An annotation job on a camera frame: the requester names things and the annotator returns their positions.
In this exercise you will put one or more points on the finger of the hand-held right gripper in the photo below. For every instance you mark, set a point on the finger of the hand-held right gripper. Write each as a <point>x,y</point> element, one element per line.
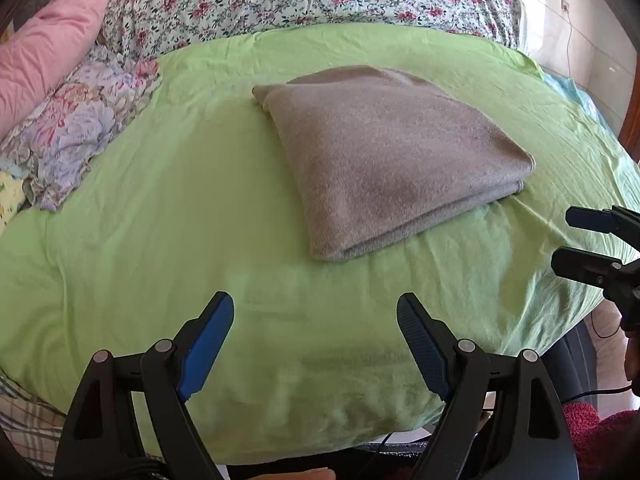
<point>580,262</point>
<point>592,220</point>

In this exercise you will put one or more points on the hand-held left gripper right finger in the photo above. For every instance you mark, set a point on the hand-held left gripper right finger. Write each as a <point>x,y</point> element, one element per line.
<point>422,347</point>

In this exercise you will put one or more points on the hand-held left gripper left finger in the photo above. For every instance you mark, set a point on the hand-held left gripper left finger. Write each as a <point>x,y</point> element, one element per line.
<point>207,345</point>

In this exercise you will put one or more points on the grey-beige towel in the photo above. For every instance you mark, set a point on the grey-beige towel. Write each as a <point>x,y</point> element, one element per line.
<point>390,160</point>

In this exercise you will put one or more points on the person's right hand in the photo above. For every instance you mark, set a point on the person's right hand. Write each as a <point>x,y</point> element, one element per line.
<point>633,365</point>

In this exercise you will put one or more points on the light green bed sheet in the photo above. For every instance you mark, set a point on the light green bed sheet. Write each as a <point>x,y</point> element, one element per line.
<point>150,260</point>

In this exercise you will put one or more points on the light blue cloth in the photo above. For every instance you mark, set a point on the light blue cloth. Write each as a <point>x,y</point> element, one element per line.
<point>575,92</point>

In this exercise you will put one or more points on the red fuzzy cloth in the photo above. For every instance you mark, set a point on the red fuzzy cloth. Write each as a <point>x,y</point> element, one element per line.
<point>605,440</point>

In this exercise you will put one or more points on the plaid cloth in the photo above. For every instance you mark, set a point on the plaid cloth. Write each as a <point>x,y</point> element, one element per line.
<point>25,420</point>

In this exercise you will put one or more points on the yellow floral cloth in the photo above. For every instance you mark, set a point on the yellow floral cloth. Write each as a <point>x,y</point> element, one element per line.
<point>9,200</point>

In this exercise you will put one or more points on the pastel floral pillow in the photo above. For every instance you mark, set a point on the pastel floral pillow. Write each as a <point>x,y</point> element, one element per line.
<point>85,125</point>

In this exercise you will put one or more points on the pink pillow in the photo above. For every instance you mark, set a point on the pink pillow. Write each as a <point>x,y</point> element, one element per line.
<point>45,45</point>

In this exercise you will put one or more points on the wooden bed frame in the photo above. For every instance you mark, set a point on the wooden bed frame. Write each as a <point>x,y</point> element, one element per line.
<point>631,120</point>

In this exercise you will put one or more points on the wall socket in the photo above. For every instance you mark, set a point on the wall socket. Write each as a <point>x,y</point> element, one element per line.
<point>565,5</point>

